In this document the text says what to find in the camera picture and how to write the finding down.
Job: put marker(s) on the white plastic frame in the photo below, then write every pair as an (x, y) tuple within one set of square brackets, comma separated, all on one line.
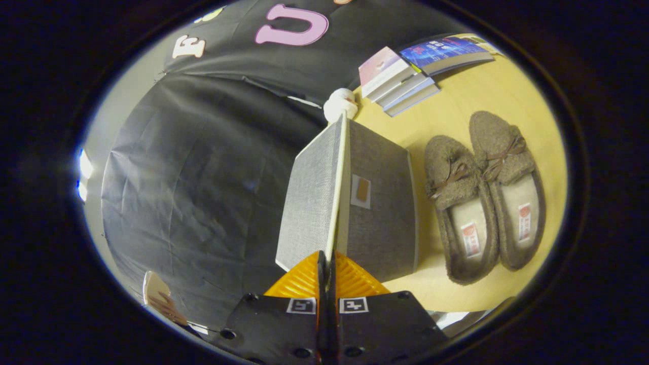
[(451, 318)]

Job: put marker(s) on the black backdrop cloth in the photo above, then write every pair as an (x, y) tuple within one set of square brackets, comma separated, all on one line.
[(177, 177)]

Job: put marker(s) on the white round plush object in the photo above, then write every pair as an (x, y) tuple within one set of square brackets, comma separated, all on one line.
[(339, 104)]

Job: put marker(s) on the grey fabric storage box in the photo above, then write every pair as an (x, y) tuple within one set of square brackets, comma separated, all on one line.
[(380, 167)]

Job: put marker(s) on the pink cover book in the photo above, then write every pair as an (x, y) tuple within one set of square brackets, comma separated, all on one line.
[(377, 63)]

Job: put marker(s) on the grey storage box lid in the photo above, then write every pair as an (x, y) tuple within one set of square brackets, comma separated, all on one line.
[(309, 203)]

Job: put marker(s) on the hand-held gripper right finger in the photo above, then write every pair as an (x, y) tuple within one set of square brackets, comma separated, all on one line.
[(385, 324)]

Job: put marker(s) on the thin white book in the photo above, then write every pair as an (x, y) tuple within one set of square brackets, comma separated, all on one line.
[(400, 83)]

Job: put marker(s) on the brown fuzzy slipper shoe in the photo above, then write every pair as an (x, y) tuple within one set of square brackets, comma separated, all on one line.
[(494, 137), (456, 162)]

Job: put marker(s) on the pale blue book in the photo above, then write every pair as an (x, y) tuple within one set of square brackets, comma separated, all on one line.
[(408, 91), (413, 100)]

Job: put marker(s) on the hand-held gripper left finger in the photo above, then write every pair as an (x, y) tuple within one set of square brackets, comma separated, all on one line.
[(284, 324)]

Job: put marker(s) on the dark blue cover book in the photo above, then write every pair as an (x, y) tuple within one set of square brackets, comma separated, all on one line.
[(441, 50)]

